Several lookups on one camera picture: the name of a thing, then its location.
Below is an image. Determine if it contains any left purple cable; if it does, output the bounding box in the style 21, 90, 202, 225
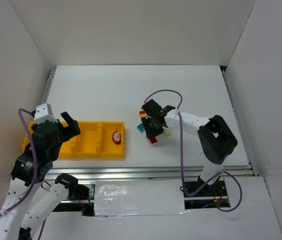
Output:
0, 107, 49, 240

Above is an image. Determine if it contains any red arched lego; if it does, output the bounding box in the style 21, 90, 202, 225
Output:
111, 131, 122, 145

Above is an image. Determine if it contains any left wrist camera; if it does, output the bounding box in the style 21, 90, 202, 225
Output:
33, 103, 56, 125

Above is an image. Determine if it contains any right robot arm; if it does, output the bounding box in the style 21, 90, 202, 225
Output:
141, 99, 238, 187

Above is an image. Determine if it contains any red yellow lego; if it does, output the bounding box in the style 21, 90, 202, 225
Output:
139, 110, 147, 119

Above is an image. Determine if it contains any pale green small lego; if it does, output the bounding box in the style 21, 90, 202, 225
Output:
163, 128, 172, 137

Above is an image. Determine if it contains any blue long lego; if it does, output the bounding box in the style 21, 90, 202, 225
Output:
136, 123, 145, 133

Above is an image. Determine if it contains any yellow three-compartment bin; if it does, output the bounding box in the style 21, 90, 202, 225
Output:
21, 120, 126, 160

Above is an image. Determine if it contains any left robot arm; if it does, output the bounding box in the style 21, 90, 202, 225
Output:
0, 108, 90, 240

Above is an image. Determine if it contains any white taped sheet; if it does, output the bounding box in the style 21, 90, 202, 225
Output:
94, 179, 186, 217

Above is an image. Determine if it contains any red rectangular lego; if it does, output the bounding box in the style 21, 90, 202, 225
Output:
148, 136, 157, 144

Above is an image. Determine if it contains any aluminium rail frame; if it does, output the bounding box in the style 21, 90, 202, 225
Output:
44, 65, 254, 197

